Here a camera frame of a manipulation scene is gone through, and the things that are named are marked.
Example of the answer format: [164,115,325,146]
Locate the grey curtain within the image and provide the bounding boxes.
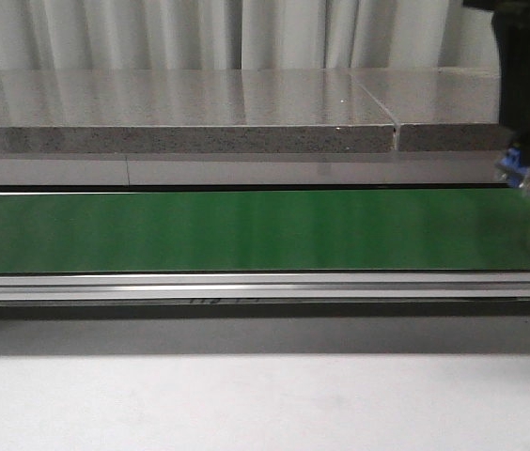
[0,1,497,70]

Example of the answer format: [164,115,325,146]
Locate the green conveyor belt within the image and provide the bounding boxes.
[0,188,530,273]

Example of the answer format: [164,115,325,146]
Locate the grey stone counter slab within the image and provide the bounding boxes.
[0,70,395,155]

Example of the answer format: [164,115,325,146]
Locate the aluminium conveyor frame rail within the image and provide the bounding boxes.
[0,271,530,319]

